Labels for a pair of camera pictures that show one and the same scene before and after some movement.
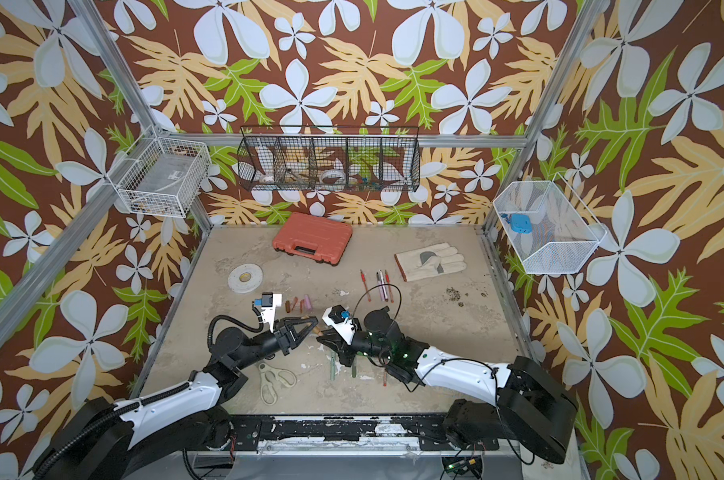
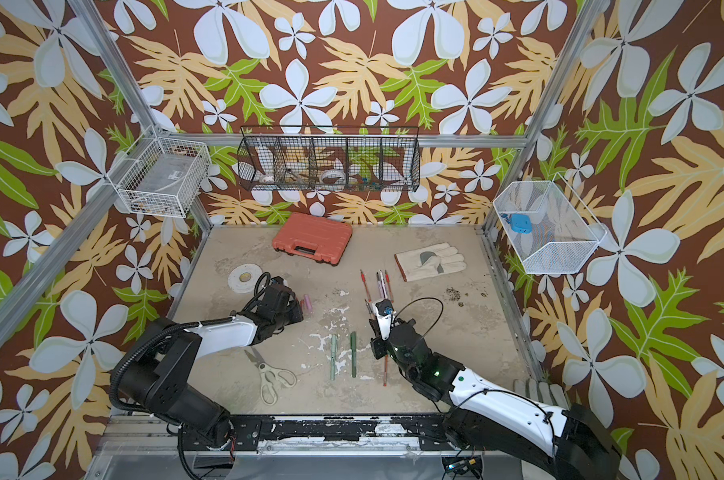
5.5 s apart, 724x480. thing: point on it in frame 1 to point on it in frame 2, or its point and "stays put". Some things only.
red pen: [388, 281] stays put
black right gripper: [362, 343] to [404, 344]
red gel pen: [363, 277] stays put
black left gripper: [284, 333] to [298, 313]
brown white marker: [382, 282] stays put
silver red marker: [380, 288] stays put
